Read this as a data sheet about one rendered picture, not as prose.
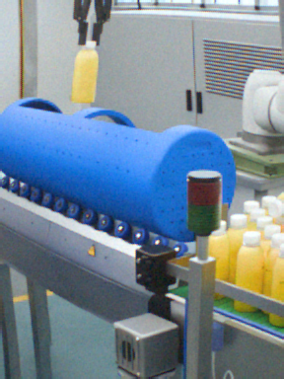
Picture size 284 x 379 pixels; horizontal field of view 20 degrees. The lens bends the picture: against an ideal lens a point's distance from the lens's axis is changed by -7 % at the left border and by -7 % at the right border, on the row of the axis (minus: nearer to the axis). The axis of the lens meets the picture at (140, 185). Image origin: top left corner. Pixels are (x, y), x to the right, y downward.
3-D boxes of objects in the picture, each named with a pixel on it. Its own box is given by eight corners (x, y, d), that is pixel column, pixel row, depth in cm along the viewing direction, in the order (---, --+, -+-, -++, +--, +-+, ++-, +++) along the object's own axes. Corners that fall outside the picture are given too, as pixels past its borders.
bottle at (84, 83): (98, 103, 224) (104, 47, 221) (75, 104, 221) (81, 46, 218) (88, 101, 230) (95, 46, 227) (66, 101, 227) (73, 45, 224)
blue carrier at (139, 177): (57, 174, 289) (59, 93, 283) (234, 232, 222) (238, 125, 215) (-10, 185, 272) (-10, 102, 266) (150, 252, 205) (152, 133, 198)
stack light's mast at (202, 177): (204, 251, 159) (205, 168, 155) (226, 258, 154) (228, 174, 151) (178, 259, 156) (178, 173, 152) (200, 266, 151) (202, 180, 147)
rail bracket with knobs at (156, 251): (165, 279, 201) (165, 240, 199) (183, 287, 196) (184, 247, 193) (131, 289, 196) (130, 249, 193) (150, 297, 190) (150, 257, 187)
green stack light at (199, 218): (205, 220, 158) (205, 194, 157) (228, 227, 153) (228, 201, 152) (178, 227, 154) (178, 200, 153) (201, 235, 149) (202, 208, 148)
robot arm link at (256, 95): (265, 126, 283) (268, 66, 277) (299, 137, 268) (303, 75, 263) (232, 126, 274) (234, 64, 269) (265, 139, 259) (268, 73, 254)
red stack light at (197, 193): (205, 194, 157) (205, 173, 156) (228, 201, 152) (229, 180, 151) (178, 200, 153) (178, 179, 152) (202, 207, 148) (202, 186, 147)
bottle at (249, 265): (228, 311, 179) (232, 243, 175) (240, 301, 184) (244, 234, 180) (254, 315, 175) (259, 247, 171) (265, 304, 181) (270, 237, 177)
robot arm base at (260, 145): (256, 138, 289) (257, 123, 287) (297, 153, 271) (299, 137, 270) (219, 140, 278) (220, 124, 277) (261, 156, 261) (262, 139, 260)
